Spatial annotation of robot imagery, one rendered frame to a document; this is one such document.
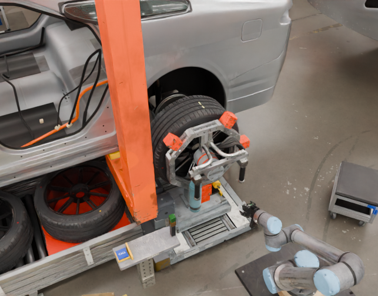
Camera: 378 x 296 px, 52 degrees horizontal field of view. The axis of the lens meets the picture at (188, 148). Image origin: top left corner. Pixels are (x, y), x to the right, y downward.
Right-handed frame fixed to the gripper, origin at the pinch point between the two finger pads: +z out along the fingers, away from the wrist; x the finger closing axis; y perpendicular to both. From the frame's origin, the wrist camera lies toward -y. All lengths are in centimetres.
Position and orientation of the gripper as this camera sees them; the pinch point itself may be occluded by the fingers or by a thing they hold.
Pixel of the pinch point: (240, 207)
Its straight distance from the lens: 263.5
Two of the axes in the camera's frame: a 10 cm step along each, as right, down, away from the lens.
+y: -2.2, -9.1, -3.5
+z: -4.7, -2.1, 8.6
